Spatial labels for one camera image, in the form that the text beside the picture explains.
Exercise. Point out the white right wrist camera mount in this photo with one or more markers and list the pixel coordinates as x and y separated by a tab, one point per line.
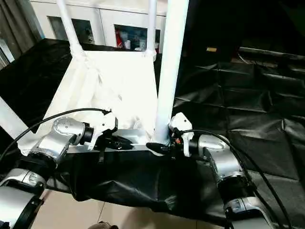
183	126

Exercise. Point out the long black bar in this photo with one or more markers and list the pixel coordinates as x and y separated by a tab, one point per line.
271	51

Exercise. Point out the small orange label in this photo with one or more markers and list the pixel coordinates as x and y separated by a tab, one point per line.
211	49

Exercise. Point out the white plastic table top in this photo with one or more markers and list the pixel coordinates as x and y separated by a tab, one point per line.
105	90

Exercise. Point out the grey curtain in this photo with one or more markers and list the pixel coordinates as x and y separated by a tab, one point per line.
16	28

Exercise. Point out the white glass-door cabinet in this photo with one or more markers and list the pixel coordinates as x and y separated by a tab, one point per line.
100	16

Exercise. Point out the black table mat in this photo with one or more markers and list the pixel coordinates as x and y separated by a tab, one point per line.
257	109

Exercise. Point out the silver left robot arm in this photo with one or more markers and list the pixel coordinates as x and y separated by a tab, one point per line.
52	143

